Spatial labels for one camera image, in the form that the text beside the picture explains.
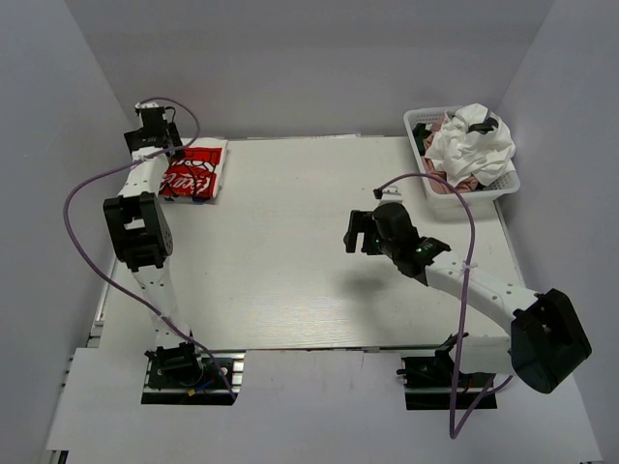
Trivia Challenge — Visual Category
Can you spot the dark green t shirt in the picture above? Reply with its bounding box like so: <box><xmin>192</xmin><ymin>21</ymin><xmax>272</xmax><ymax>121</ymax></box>
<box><xmin>412</xmin><ymin>123</ymin><xmax>432</xmax><ymax>156</ymax></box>

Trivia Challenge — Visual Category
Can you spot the white plastic laundry basket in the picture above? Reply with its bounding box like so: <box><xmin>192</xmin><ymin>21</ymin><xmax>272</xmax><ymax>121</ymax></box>
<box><xmin>403</xmin><ymin>106</ymin><xmax>520</xmax><ymax>211</ymax></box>

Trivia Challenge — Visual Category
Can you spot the pink t shirt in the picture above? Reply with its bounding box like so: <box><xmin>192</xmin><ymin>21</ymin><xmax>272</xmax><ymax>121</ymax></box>
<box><xmin>418</xmin><ymin>120</ymin><xmax>481</xmax><ymax>194</ymax></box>

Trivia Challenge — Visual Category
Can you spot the white red print t shirt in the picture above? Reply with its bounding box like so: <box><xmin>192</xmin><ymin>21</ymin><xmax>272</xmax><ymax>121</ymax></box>
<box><xmin>159</xmin><ymin>137</ymin><xmax>228</xmax><ymax>199</ymax></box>

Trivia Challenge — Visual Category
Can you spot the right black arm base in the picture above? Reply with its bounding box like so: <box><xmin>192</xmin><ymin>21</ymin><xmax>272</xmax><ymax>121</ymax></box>
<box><xmin>396</xmin><ymin>357</ymin><xmax>490</xmax><ymax>412</ymax></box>

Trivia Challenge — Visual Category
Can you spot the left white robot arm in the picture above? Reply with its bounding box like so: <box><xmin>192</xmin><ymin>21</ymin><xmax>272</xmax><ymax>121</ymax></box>
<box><xmin>103</xmin><ymin>101</ymin><xmax>205</xmax><ymax>386</ymax></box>

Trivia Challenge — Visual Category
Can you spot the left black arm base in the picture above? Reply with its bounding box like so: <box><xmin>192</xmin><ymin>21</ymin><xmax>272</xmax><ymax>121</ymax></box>
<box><xmin>141</xmin><ymin>342</ymin><xmax>245</xmax><ymax>406</ymax></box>

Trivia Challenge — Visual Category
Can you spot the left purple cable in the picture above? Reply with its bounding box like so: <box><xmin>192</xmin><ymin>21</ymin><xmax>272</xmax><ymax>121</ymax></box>
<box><xmin>63</xmin><ymin>99</ymin><xmax>238</xmax><ymax>401</ymax></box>

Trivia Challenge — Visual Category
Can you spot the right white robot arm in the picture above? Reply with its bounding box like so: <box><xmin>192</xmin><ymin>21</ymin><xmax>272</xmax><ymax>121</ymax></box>
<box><xmin>343</xmin><ymin>202</ymin><xmax>592</xmax><ymax>393</ymax></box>

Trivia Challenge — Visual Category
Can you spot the white black print t shirt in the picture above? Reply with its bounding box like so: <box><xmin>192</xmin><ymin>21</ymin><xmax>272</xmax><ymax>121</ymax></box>
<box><xmin>423</xmin><ymin>103</ymin><xmax>516</xmax><ymax>189</ymax></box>

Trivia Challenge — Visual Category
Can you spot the folded blue t shirt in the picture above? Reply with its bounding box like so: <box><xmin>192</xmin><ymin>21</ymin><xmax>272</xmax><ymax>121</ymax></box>
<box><xmin>160</xmin><ymin>195</ymin><xmax>215</xmax><ymax>205</ymax></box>

